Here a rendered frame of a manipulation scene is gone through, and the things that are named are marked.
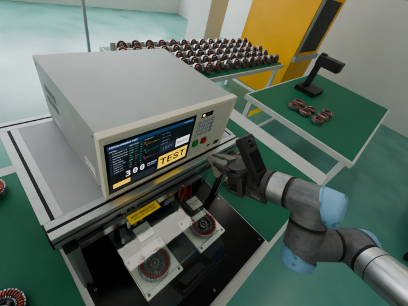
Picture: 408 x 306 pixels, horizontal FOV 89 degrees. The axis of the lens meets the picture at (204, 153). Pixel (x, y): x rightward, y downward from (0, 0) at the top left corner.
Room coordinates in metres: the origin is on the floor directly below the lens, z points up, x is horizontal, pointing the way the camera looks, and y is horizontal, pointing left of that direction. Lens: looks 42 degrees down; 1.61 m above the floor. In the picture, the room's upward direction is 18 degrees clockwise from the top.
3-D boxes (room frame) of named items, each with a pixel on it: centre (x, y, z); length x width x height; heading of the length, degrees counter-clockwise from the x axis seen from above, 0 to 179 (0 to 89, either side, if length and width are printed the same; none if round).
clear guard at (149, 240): (0.27, 0.05, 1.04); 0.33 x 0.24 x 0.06; 56
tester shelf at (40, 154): (0.54, 0.24, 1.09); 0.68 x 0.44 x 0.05; 146
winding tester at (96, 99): (0.56, 0.24, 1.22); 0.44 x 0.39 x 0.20; 146
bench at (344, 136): (2.45, -1.18, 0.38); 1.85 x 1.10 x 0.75; 146
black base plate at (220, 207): (0.37, -0.01, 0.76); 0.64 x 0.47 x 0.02; 146
